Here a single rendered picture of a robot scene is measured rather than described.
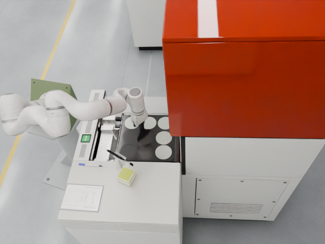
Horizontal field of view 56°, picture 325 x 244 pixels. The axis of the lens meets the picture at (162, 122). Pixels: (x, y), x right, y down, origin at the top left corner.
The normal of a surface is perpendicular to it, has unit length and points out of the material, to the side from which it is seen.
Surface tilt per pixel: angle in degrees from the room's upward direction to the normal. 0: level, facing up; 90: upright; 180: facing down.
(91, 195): 0
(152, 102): 0
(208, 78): 90
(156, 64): 0
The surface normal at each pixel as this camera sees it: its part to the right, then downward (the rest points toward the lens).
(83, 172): -0.07, -0.59
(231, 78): -0.06, 0.80
